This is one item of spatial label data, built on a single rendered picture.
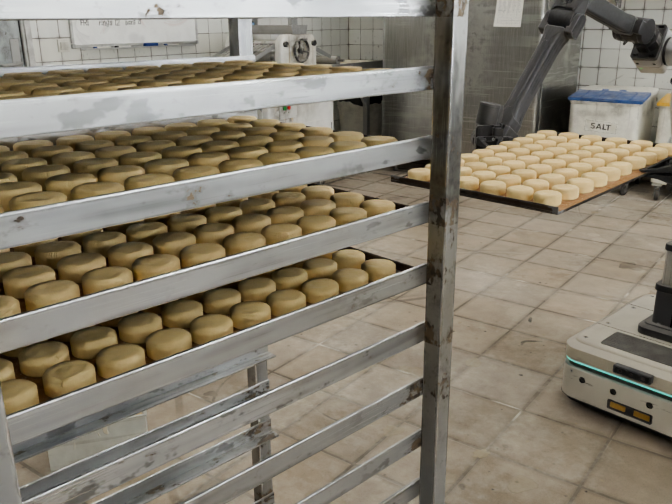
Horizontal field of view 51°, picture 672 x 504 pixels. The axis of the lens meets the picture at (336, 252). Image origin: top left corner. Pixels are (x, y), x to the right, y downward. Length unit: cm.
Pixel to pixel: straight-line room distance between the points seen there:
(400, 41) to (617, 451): 433
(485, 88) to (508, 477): 396
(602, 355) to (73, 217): 206
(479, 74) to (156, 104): 515
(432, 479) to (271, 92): 66
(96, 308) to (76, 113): 18
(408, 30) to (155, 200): 542
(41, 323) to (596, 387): 210
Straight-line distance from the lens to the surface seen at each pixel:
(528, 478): 226
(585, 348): 252
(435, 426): 109
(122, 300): 70
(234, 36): 125
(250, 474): 88
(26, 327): 67
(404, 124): 611
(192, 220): 91
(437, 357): 103
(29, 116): 63
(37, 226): 65
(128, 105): 66
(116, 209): 67
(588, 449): 244
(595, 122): 572
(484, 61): 573
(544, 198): 133
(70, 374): 75
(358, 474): 103
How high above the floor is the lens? 131
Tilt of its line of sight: 18 degrees down
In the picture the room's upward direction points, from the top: 1 degrees counter-clockwise
